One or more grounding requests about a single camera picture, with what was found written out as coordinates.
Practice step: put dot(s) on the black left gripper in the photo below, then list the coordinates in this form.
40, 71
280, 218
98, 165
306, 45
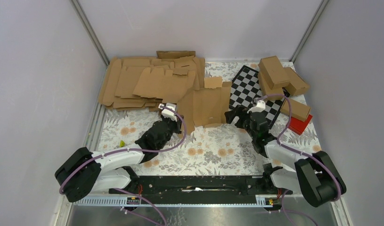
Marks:
178, 127

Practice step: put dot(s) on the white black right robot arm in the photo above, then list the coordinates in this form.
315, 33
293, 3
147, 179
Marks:
312, 175

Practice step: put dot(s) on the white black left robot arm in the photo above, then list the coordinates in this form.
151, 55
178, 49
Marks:
85, 171

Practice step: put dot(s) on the red flat block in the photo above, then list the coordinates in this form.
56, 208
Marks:
298, 126

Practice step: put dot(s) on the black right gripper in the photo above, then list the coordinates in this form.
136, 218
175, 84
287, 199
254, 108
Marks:
239, 111

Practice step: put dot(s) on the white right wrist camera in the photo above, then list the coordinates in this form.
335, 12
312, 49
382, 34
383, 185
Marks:
259, 106

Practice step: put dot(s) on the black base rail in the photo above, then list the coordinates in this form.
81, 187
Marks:
199, 190

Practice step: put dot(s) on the aluminium frame rail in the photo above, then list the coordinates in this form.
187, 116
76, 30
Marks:
126, 198

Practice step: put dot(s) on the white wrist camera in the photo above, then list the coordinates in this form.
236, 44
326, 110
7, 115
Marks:
168, 111
259, 106

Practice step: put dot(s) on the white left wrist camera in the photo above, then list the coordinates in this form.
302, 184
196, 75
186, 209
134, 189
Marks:
168, 111

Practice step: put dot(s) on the black white chessboard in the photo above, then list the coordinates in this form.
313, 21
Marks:
245, 88

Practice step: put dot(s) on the stack of flat cardboard sheets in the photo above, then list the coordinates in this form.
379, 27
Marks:
139, 82

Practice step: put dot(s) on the floral patterned tablecloth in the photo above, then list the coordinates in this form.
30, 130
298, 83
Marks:
223, 150

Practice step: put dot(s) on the cardboard box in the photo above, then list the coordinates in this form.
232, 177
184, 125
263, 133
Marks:
297, 85
206, 106
298, 110
272, 94
273, 72

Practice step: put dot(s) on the cardboard box on red block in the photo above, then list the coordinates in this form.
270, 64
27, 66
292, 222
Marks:
298, 110

